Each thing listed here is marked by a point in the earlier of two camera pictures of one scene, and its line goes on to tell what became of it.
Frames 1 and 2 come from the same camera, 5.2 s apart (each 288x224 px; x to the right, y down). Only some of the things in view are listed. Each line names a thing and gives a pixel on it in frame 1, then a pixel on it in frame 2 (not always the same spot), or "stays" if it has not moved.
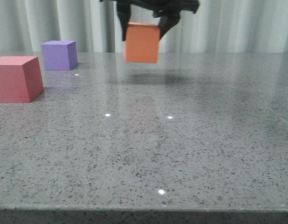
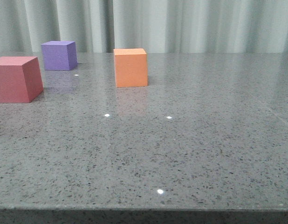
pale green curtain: [217, 26] stays
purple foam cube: [60, 55] stays
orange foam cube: [141, 42] to [131, 67]
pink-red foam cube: [18, 79] stays
